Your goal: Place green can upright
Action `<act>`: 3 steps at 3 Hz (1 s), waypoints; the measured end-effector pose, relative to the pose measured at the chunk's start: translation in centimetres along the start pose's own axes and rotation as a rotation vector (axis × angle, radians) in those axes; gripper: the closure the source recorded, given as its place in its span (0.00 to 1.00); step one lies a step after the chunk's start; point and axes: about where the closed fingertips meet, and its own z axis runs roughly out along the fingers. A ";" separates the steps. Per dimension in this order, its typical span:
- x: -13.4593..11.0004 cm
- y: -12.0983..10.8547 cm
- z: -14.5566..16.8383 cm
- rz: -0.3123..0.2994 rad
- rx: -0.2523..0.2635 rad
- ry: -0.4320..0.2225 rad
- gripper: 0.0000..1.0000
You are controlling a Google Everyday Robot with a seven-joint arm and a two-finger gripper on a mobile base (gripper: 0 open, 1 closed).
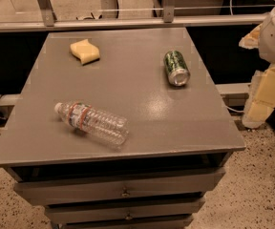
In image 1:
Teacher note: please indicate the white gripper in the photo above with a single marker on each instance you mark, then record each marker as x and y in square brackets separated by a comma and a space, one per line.
[260, 99]

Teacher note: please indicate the green soda can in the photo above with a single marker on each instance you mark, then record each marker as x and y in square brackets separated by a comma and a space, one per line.
[176, 68]

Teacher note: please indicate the grey drawer cabinet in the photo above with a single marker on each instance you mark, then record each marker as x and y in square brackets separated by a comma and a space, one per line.
[179, 137]

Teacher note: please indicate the clear plastic water bottle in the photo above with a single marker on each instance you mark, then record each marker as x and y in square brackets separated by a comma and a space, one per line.
[110, 128]

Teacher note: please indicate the yellow sponge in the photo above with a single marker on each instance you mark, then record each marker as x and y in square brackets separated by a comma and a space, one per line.
[85, 51]

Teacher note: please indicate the metal railing frame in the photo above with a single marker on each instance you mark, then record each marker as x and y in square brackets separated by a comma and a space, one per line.
[73, 15]

